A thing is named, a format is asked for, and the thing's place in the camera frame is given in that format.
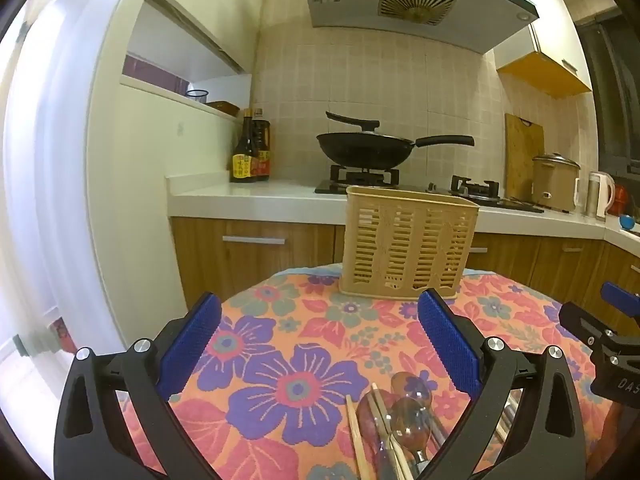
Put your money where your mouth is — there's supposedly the black wok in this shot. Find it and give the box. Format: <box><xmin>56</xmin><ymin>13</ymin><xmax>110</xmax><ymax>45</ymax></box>
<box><xmin>316</xmin><ymin>132</ymin><xmax>475</xmax><ymax>170</ymax></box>

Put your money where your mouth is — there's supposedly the red-label dark sauce bottle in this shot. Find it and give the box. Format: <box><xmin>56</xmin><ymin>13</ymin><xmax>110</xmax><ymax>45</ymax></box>
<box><xmin>250</xmin><ymin>108</ymin><xmax>273</xmax><ymax>182</ymax></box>

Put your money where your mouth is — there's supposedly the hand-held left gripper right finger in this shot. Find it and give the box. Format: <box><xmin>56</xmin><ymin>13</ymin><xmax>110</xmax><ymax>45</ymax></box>
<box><xmin>416</xmin><ymin>287</ymin><xmax>587</xmax><ymax>480</ymax></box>

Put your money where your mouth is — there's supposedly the floral tablecloth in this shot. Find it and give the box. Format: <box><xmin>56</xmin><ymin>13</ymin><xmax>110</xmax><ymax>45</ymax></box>
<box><xmin>120</xmin><ymin>265</ymin><xmax>618</xmax><ymax>480</ymax></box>

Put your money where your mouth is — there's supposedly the wooden cutting board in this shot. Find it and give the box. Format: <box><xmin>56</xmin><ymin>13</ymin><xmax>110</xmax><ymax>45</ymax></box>
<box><xmin>504</xmin><ymin>112</ymin><xmax>546</xmax><ymax>203</ymax></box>

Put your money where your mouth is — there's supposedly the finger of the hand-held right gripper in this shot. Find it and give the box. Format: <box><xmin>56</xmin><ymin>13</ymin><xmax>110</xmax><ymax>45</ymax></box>
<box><xmin>559</xmin><ymin>302</ymin><xmax>623</xmax><ymax>348</ymax></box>
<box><xmin>601</xmin><ymin>282</ymin><xmax>640</xmax><ymax>318</ymax></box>

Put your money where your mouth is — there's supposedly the white kitchen countertop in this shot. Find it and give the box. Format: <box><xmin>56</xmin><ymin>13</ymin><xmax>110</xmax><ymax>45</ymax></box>
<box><xmin>166</xmin><ymin>172</ymin><xmax>640</xmax><ymax>256</ymax></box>

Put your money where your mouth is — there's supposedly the wooden chopstick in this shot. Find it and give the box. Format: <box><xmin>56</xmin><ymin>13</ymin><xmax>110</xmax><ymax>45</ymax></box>
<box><xmin>345</xmin><ymin>394</ymin><xmax>373</xmax><ymax>480</ymax></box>
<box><xmin>371</xmin><ymin>382</ymin><xmax>408</xmax><ymax>480</ymax></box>

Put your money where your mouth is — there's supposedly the wooden base cabinet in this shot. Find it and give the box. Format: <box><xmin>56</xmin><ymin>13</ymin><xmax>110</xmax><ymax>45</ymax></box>
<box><xmin>170</xmin><ymin>217</ymin><xmax>640</xmax><ymax>311</ymax></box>

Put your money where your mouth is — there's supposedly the brown wooden spoon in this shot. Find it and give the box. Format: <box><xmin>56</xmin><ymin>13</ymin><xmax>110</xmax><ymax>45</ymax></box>
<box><xmin>390</xmin><ymin>371</ymin><xmax>447</xmax><ymax>453</ymax></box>

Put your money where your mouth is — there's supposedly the white and yellow wall cabinet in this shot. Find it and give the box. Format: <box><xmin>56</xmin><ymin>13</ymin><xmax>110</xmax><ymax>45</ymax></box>
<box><xmin>487</xmin><ymin>0</ymin><xmax>593</xmax><ymax>98</ymax></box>

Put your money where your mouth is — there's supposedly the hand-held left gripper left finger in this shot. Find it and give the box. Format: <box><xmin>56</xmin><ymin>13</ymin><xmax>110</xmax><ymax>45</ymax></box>
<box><xmin>52</xmin><ymin>291</ymin><xmax>223</xmax><ymax>480</ymax></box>

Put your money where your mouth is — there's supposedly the beige plastic utensil basket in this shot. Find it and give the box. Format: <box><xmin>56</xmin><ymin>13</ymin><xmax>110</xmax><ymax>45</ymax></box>
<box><xmin>339</xmin><ymin>185</ymin><xmax>480</xmax><ymax>301</ymax></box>

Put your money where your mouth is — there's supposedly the metal utensil handle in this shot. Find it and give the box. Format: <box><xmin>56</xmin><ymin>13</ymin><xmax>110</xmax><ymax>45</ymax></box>
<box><xmin>494</xmin><ymin>394</ymin><xmax>524</xmax><ymax>445</ymax></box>

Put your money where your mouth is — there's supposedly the tall dark sauce bottle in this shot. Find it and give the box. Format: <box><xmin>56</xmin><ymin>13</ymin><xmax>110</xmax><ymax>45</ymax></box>
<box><xmin>230</xmin><ymin>108</ymin><xmax>259</xmax><ymax>183</ymax></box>

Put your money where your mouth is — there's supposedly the black gas stove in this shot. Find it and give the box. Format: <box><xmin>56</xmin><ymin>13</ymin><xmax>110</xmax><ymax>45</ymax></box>
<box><xmin>315</xmin><ymin>165</ymin><xmax>546</xmax><ymax>213</ymax></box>

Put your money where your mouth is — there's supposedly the grey range hood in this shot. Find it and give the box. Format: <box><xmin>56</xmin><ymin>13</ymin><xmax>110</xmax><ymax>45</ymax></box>
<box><xmin>297</xmin><ymin>0</ymin><xmax>541</xmax><ymax>56</ymax></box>

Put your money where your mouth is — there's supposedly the white electric kettle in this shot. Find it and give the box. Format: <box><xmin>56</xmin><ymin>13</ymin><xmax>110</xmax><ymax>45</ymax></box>
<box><xmin>586</xmin><ymin>171</ymin><xmax>616</xmax><ymax>218</ymax></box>

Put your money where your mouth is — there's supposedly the beige rice cooker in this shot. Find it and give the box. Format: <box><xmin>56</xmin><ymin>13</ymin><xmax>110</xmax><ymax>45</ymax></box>
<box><xmin>531</xmin><ymin>152</ymin><xmax>582</xmax><ymax>212</ymax></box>

